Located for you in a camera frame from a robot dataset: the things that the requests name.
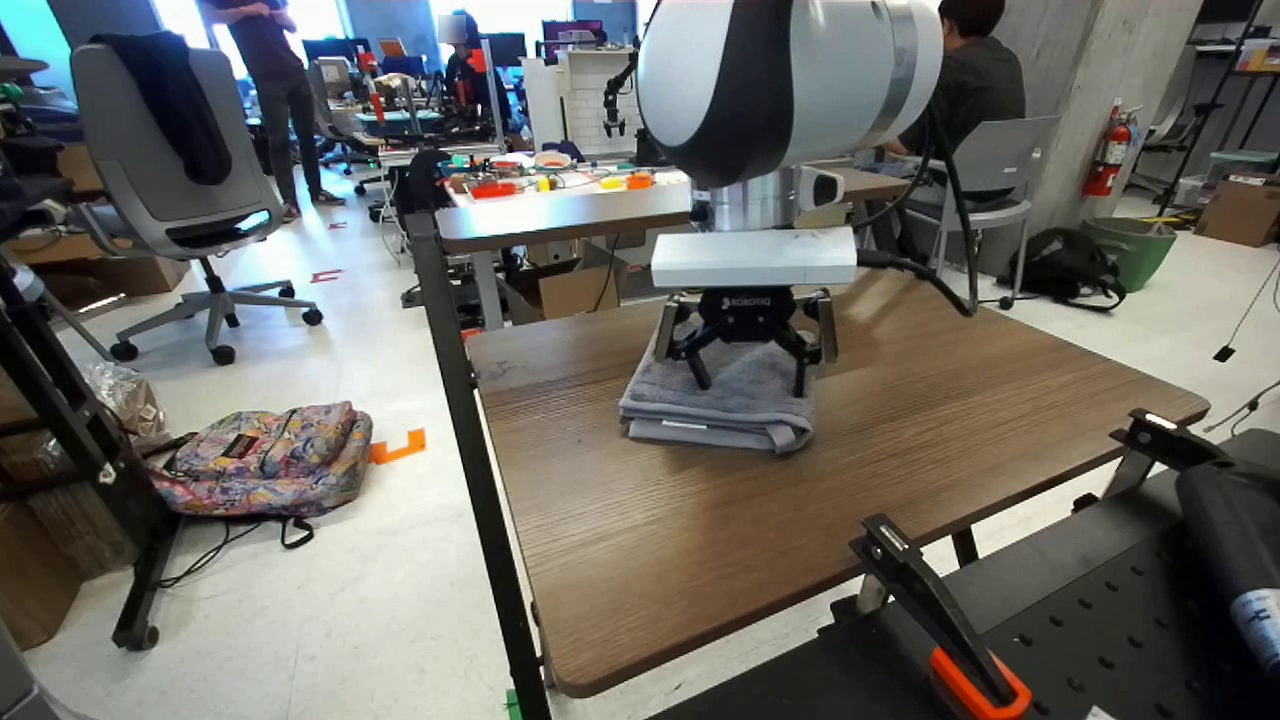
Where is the grey towel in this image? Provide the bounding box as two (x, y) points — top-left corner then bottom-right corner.
(620, 344), (816, 456)

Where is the black clamp at right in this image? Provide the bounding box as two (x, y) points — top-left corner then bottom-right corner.
(1105, 408), (1229, 500)

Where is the grey chair at desk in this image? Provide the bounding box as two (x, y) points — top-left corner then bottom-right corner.
(905, 117), (1053, 275)

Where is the black cylinder with label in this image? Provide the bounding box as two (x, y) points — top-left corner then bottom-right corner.
(1175, 463), (1280, 677)

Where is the cardboard box at right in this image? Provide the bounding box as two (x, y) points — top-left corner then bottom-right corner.
(1196, 185), (1280, 247)

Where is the green bin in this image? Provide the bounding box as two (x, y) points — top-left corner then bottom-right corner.
(1084, 218), (1175, 293)

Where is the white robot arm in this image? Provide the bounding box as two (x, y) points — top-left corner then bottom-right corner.
(635, 0), (945, 397)

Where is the black jacket on chair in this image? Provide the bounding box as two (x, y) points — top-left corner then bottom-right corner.
(101, 34), (230, 185)

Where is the seated person in dark shirt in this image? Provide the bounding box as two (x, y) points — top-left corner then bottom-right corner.
(898, 0), (1024, 156)

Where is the black stand frame at left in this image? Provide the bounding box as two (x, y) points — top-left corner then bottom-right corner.
(0, 261), (178, 652)

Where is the black bag on floor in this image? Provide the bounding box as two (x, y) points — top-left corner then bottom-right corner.
(1020, 227), (1125, 312)

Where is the red fire extinguisher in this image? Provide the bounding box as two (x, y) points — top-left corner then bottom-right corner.
(1084, 105), (1133, 199)

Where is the grey background desk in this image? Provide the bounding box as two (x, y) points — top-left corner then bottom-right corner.
(433, 146), (916, 331)

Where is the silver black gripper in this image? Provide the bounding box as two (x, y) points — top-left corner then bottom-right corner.
(650, 227), (854, 397)

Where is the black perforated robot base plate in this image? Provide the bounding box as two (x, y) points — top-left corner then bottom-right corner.
(660, 474), (1280, 720)

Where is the black orange clamp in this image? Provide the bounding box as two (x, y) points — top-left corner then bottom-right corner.
(851, 513), (1033, 720)

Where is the white board behind small arm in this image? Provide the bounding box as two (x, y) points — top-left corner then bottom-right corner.
(558, 49), (638, 156)

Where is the standing person in dark clothes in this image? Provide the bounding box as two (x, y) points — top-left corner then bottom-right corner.
(199, 0), (334, 218)

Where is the orange plastic piece on floor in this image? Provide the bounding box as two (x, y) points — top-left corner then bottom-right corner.
(366, 428), (428, 463)

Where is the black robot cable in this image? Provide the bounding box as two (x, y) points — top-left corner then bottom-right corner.
(844, 105), (983, 320)

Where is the seated person in orange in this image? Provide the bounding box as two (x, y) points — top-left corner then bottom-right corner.
(445, 9), (488, 114)

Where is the grey office chair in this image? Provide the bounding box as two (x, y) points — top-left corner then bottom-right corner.
(72, 40), (322, 363)

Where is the small black robot arm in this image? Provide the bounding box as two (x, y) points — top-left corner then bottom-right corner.
(605, 49), (662, 165)

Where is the cardboard box under desk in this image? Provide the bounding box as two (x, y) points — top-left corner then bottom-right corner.
(511, 263), (620, 320)

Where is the wooden table with black frame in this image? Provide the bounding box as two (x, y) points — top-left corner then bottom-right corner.
(410, 218), (1208, 720)

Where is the colourful patterned backpack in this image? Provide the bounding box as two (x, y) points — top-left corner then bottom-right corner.
(142, 399), (370, 539)

